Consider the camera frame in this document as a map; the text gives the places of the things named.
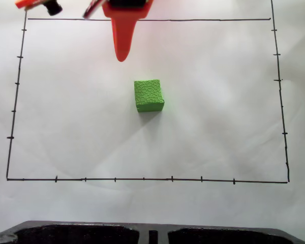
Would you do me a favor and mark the green textured foam block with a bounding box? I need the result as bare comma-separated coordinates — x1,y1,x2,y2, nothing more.
133,79,166,113

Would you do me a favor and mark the white sheet with drawn rectangle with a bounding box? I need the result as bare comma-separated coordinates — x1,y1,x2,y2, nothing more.
0,0,305,226

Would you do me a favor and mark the black moulded tray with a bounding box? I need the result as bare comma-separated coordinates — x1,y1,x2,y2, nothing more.
0,220,305,244

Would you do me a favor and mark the red white black servo wire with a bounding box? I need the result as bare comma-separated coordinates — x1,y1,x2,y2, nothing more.
82,0,104,19

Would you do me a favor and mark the orange-framed wrist camera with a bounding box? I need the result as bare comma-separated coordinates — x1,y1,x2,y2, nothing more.
15,0,64,17

